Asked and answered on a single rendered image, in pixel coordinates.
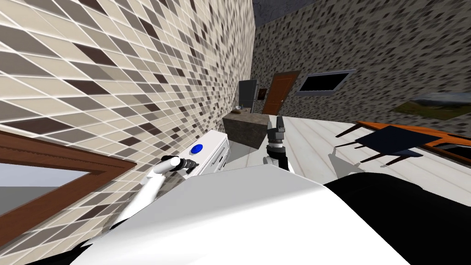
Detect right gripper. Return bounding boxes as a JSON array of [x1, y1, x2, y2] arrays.
[[266, 115, 287, 148]]

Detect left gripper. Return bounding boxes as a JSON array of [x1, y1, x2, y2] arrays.
[[179, 157, 200, 175]]

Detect white drawer cabinet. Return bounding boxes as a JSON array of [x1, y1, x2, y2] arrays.
[[176, 129, 231, 178]]

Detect brown wooden door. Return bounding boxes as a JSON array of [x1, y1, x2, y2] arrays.
[[261, 70, 301, 116]]

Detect grey-brown counter block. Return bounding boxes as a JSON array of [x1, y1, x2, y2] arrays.
[[222, 112, 271, 150]]

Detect dark grey fridge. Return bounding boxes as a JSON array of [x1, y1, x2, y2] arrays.
[[238, 79, 258, 113]]

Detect grey-framed dark window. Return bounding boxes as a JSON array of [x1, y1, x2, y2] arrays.
[[295, 69, 356, 97]]

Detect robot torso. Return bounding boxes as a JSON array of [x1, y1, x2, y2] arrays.
[[69, 164, 410, 265]]

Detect dark blue chair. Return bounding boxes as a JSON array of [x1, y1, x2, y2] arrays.
[[334, 123, 443, 167]]

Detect brown-framed window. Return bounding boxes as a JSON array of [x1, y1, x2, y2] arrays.
[[0, 130, 138, 248]]

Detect orange wooden table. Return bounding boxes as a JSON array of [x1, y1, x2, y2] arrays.
[[356, 121, 471, 166]]

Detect landscape wall picture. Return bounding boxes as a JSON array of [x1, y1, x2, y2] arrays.
[[389, 91, 471, 122]]

